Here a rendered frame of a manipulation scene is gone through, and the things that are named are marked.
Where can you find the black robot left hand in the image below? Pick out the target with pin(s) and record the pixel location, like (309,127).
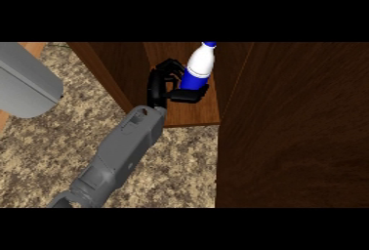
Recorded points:
(157,86)

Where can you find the white and blue water bottle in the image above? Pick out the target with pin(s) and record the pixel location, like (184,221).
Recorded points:
(200,66)

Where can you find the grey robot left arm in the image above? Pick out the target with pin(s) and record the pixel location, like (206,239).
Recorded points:
(126,146)

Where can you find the brown wooden cabinet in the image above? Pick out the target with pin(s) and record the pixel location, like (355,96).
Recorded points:
(159,65)

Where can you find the dark wooden cabinet door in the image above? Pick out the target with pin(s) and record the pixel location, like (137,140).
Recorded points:
(293,130)

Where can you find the grey rounded appliance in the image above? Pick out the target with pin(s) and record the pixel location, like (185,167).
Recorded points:
(25,84)

